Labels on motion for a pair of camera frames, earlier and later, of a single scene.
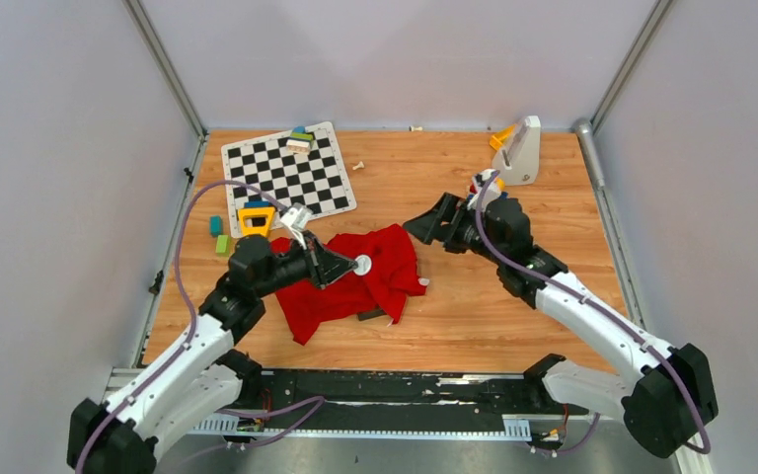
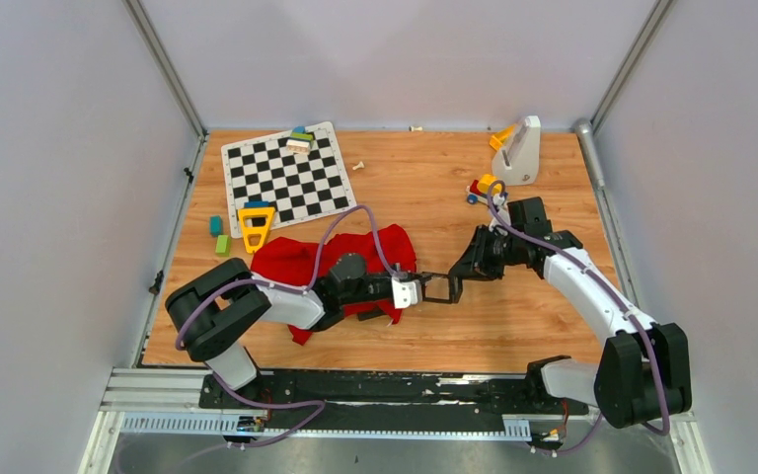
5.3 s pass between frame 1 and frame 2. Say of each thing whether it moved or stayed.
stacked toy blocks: stayed
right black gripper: moved
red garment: stayed
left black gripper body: moved
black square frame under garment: stayed
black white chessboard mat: stayed
